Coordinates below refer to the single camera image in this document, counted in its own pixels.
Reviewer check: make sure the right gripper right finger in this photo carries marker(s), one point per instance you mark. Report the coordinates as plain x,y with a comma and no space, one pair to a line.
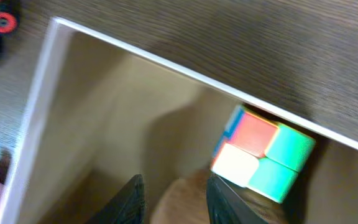
226,207

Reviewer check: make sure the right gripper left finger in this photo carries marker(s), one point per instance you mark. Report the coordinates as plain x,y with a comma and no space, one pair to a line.
126,207

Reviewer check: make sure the brown plush toy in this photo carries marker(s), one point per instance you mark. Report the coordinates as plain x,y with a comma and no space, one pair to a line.
185,202

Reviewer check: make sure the colourful puzzle cube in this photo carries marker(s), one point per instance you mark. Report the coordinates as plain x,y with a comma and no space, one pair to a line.
261,155

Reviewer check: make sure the pink cardboard box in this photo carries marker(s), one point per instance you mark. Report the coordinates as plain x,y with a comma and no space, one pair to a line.
101,111

